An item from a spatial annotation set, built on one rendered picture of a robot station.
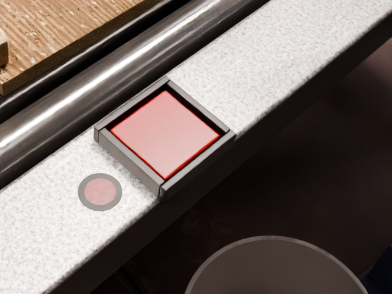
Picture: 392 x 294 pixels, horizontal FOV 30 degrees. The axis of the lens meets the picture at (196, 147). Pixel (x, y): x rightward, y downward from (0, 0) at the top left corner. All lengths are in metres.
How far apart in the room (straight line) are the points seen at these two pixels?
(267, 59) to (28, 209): 0.24
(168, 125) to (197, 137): 0.02
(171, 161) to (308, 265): 0.70
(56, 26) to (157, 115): 0.11
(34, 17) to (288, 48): 0.21
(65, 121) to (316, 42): 0.23
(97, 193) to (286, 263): 0.73
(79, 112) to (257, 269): 0.72
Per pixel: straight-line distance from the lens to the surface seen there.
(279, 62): 0.63
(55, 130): 0.56
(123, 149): 0.53
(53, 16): 0.61
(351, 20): 0.68
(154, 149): 0.54
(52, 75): 0.60
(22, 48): 0.59
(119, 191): 0.53
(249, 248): 1.17
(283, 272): 1.25
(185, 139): 0.54
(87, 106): 0.58
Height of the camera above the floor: 1.37
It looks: 54 degrees down
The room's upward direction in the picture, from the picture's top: 12 degrees clockwise
